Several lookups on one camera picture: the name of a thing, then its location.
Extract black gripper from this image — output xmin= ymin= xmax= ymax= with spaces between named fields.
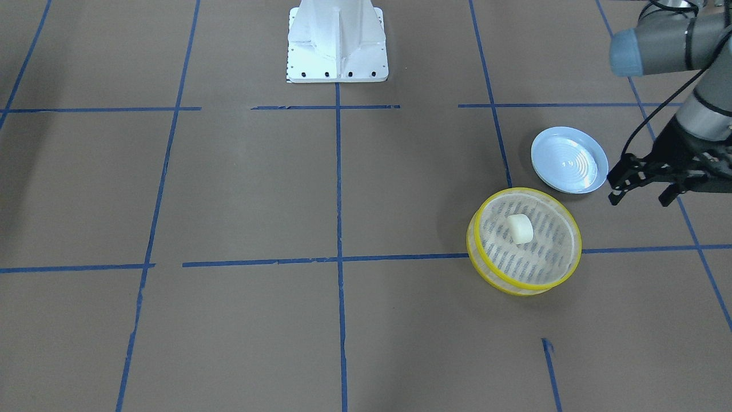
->
xmin=607 ymin=117 xmax=730 ymax=208

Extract white steamed bun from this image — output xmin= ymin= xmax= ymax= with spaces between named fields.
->
xmin=507 ymin=213 xmax=534 ymax=245

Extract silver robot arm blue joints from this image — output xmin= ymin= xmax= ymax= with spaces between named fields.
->
xmin=609 ymin=1 xmax=731 ymax=142

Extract yellow bamboo steamer basket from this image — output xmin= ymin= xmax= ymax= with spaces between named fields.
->
xmin=466 ymin=187 xmax=582 ymax=296

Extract light blue plate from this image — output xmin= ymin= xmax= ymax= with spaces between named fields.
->
xmin=530 ymin=127 xmax=609 ymax=195

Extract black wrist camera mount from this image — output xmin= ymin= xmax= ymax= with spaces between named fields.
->
xmin=685 ymin=144 xmax=731 ymax=194

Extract black camera cable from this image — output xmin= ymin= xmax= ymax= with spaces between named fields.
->
xmin=622 ymin=0 xmax=732 ymax=167

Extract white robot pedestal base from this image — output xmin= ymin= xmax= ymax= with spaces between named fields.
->
xmin=286 ymin=1 xmax=389 ymax=84

